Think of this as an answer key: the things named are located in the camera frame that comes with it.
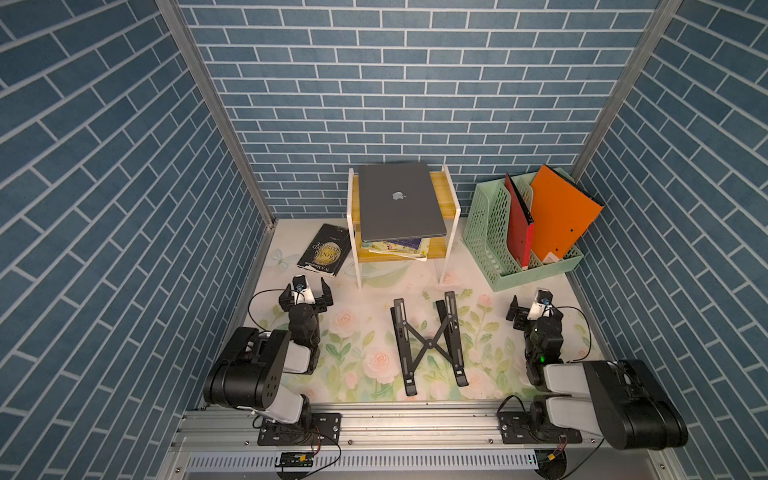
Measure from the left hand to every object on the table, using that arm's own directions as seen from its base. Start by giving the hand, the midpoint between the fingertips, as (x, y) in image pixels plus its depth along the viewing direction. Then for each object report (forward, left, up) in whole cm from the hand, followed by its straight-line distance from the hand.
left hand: (313, 280), depth 88 cm
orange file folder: (+14, -74, +15) cm, 77 cm away
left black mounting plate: (-37, -4, -10) cm, 38 cm away
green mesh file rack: (+16, -54, +3) cm, 57 cm away
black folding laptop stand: (-17, -30, -7) cm, 35 cm away
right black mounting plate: (-37, -55, -10) cm, 67 cm away
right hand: (-5, -66, -2) cm, 67 cm away
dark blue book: (+10, -30, +6) cm, 32 cm away
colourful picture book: (+9, -23, +5) cm, 26 cm away
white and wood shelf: (+9, -38, +5) cm, 39 cm away
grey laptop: (+10, -25, +22) cm, 35 cm away
